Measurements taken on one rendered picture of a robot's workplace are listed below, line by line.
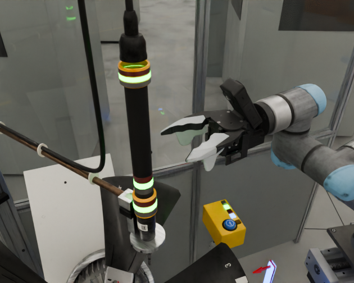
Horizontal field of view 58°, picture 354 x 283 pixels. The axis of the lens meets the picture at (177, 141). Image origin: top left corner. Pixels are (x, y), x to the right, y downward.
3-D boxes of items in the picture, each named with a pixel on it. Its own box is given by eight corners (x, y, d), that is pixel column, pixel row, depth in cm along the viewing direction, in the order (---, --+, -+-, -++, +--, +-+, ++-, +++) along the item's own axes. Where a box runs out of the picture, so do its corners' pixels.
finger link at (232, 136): (223, 156, 54) (249, 132, 59) (223, 150, 53) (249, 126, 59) (200, 147, 57) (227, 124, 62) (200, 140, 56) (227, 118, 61)
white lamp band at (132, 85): (113, 83, 44) (112, 78, 44) (134, 73, 47) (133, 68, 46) (137, 91, 42) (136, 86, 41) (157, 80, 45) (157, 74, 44)
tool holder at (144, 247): (115, 237, 64) (109, 203, 58) (138, 215, 69) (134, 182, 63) (150, 260, 60) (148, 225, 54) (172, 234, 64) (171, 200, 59)
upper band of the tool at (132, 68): (113, 85, 44) (110, 64, 42) (134, 74, 47) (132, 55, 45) (137, 92, 42) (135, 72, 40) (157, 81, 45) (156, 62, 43)
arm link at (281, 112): (294, 104, 62) (265, 88, 68) (276, 110, 60) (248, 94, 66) (287, 135, 66) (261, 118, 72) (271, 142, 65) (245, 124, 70)
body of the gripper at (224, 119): (223, 168, 61) (271, 147, 66) (226, 131, 56) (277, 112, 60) (202, 147, 66) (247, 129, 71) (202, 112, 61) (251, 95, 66)
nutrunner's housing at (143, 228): (135, 248, 65) (107, 12, 39) (146, 235, 67) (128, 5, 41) (150, 258, 63) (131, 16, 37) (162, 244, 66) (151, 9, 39)
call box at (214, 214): (201, 223, 129) (203, 204, 123) (223, 216, 132) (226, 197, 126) (219, 254, 117) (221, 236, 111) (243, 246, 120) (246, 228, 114)
